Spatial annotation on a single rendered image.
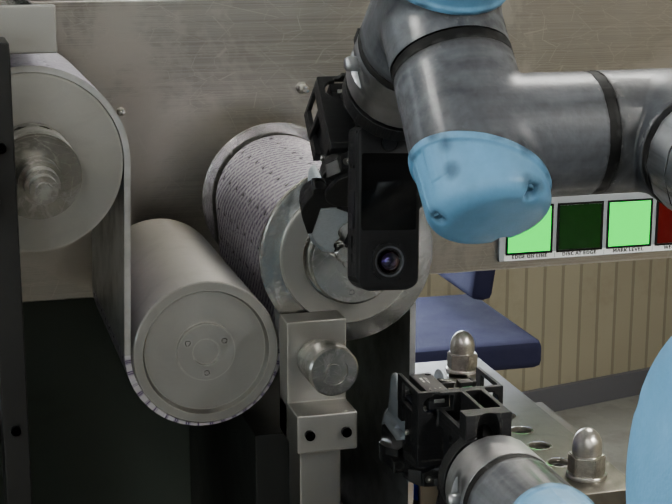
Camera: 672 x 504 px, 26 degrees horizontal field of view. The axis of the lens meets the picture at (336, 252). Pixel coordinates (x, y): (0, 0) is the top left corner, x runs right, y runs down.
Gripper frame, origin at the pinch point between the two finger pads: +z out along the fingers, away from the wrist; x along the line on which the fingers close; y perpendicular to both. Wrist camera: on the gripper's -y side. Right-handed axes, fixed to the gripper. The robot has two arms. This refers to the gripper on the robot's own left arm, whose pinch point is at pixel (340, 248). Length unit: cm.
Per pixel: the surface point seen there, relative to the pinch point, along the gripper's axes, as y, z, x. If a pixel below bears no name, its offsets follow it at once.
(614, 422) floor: 79, 293, -165
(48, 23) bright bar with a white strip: 14.7, -10.3, 21.9
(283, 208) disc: 4.5, 1.3, 3.7
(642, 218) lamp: 17, 33, -45
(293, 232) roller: 2.8, 2.2, 3.0
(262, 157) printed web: 16.6, 13.8, 1.5
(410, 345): -4.6, 10.2, -7.6
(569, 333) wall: 109, 290, -156
